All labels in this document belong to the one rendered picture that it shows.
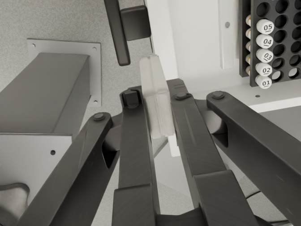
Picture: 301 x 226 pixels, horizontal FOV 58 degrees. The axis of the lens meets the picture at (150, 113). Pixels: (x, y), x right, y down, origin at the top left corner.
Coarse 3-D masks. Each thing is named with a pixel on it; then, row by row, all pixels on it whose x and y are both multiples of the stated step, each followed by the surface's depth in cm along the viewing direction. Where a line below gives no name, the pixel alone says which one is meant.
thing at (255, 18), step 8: (264, 0) 25; (272, 0) 25; (256, 8) 25; (272, 8) 25; (256, 16) 26; (264, 16) 26; (256, 24) 26; (256, 32) 26; (256, 48) 27; (256, 64) 28; (256, 72) 28
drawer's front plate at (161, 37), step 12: (144, 0) 29; (156, 0) 22; (156, 12) 22; (168, 12) 22; (156, 24) 23; (168, 24) 23; (156, 36) 23; (168, 36) 23; (156, 48) 24; (168, 48) 24; (168, 60) 24; (168, 72) 25
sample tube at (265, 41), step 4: (248, 32) 29; (248, 36) 29; (260, 36) 26; (264, 36) 26; (268, 36) 26; (256, 40) 27; (260, 40) 26; (264, 40) 26; (268, 40) 26; (272, 40) 26; (260, 44) 26; (264, 44) 26; (268, 44) 26
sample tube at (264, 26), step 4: (248, 16) 29; (248, 20) 28; (260, 20) 26; (264, 20) 25; (268, 20) 25; (248, 24) 28; (260, 24) 25; (264, 24) 25; (268, 24) 25; (272, 24) 25; (260, 28) 25; (264, 28) 25; (268, 28) 25; (272, 28) 25; (264, 32) 25; (268, 32) 25
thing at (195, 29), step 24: (168, 0) 31; (192, 0) 31; (216, 0) 31; (192, 24) 32; (216, 24) 32; (192, 48) 33; (216, 48) 34; (192, 72) 35; (216, 72) 35; (240, 96) 33; (264, 96) 32; (288, 96) 31
